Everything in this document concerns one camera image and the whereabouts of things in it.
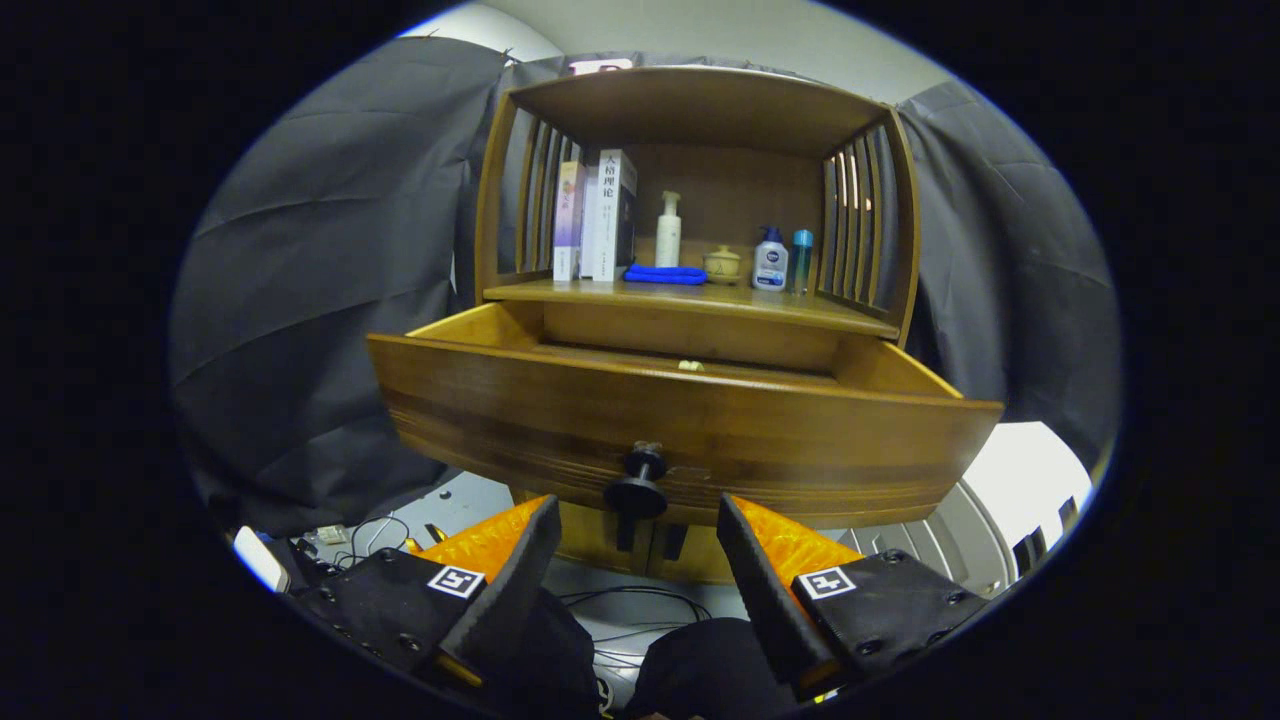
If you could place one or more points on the purple book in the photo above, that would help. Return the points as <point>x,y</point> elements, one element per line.
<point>568,220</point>

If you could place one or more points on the yellow lidded tea cup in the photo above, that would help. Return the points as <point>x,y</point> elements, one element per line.
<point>722,265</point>

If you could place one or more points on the wooden cabinet with slatted shelf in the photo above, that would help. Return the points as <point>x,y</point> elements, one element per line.
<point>720,190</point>

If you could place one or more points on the wooden countertop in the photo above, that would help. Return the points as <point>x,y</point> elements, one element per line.
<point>700,297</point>

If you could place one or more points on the white lotion bottle blue cap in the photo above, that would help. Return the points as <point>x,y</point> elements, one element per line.
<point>770,268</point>

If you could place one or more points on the wooden drawer with black knob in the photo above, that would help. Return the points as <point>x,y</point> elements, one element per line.
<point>520,420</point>

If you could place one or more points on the white power strip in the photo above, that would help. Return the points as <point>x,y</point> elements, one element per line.
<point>331,534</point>

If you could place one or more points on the white pump bottle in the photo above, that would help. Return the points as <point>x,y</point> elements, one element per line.
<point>668,240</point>

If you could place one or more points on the person's dark trousers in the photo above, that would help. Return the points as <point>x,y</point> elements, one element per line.
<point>700,670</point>

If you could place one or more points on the thin white book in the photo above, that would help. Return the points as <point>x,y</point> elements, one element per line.
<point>590,225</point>

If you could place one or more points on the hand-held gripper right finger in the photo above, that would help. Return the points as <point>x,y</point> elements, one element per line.
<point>765,590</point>

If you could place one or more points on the white topped grey unit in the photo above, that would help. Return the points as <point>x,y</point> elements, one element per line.
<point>1020,480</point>

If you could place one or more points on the white oblong object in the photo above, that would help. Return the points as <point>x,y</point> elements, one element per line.
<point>260,558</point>

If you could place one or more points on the thick white book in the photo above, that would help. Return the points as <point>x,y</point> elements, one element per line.
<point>612,215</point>

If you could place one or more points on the wooden cabinet door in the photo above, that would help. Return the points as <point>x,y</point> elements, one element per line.
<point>585,535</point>
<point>700,560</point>

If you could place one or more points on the black backdrop cloth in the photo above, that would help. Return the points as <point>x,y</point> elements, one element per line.
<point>330,250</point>

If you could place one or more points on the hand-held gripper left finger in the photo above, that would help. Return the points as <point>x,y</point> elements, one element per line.
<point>505,590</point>

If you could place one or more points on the teal bottle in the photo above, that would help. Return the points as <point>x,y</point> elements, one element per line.
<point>802,262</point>

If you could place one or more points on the blue folded cloth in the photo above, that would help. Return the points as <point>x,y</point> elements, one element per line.
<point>665,274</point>

